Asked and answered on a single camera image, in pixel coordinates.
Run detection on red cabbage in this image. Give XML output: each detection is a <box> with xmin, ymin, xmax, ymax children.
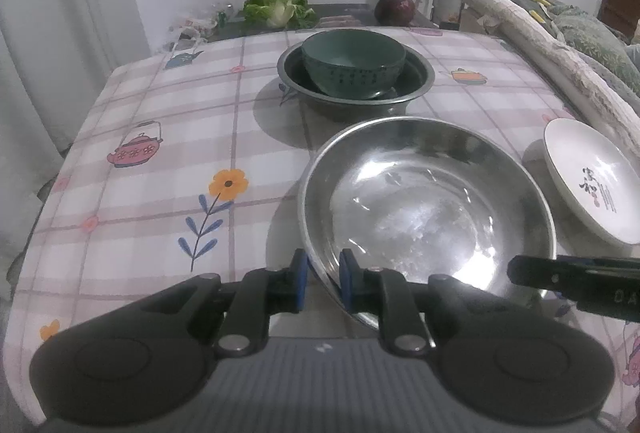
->
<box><xmin>374</xmin><ymin>0</ymin><xmax>416</xmax><ymax>27</ymax></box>

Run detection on white curtain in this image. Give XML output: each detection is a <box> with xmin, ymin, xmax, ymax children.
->
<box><xmin>1</xmin><ymin>0</ymin><xmax>150</xmax><ymax>271</ymax></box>

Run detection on green patterned pillow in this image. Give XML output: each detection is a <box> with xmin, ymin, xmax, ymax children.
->
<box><xmin>548</xmin><ymin>4</ymin><xmax>639</xmax><ymax>94</ymax></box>

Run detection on green leafy lettuce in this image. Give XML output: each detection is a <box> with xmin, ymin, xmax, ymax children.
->
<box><xmin>242</xmin><ymin>0</ymin><xmax>318</xmax><ymax>29</ymax></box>

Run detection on large steel plate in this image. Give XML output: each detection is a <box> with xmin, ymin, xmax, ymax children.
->
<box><xmin>297</xmin><ymin>116</ymin><xmax>556</xmax><ymax>306</ymax></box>

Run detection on steel bowl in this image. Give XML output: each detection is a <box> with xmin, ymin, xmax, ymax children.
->
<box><xmin>277</xmin><ymin>44</ymin><xmax>435</xmax><ymax>122</ymax></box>

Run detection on white rolled mattress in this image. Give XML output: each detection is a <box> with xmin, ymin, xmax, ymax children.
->
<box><xmin>462</xmin><ymin>0</ymin><xmax>639</xmax><ymax>166</ymax></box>

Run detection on white ceramic plate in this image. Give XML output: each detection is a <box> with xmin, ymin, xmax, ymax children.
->
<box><xmin>544</xmin><ymin>118</ymin><xmax>639</xmax><ymax>247</ymax></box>

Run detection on dark low table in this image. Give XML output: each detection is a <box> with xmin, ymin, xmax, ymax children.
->
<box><xmin>195</xmin><ymin>4</ymin><xmax>436</xmax><ymax>42</ymax></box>

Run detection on green ceramic bowl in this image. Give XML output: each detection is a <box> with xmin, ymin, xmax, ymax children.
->
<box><xmin>300</xmin><ymin>29</ymin><xmax>407</xmax><ymax>100</ymax></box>

